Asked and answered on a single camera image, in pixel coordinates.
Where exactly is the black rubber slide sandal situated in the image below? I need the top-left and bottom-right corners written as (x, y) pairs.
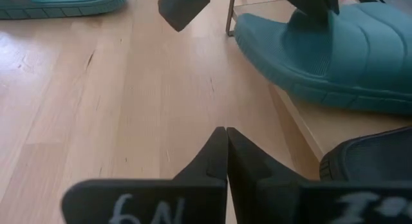
top-left (318, 126), bottom-right (412, 183)

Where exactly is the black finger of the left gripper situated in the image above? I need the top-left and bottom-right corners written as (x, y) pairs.
top-left (157, 0), bottom-right (212, 32)
top-left (276, 0), bottom-right (341, 24)

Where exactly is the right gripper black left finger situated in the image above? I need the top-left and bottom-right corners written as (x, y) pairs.
top-left (61, 126), bottom-right (229, 224)

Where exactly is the wooden shelf with black frame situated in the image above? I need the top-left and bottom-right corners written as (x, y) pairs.
top-left (225, 0), bottom-right (412, 182)

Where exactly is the green rubber slide sandal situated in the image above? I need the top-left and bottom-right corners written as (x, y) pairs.
top-left (233, 1), bottom-right (412, 116)
top-left (0, 0), bottom-right (130, 21)

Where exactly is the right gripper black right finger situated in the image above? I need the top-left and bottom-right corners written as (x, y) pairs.
top-left (227, 127), bottom-right (412, 224)

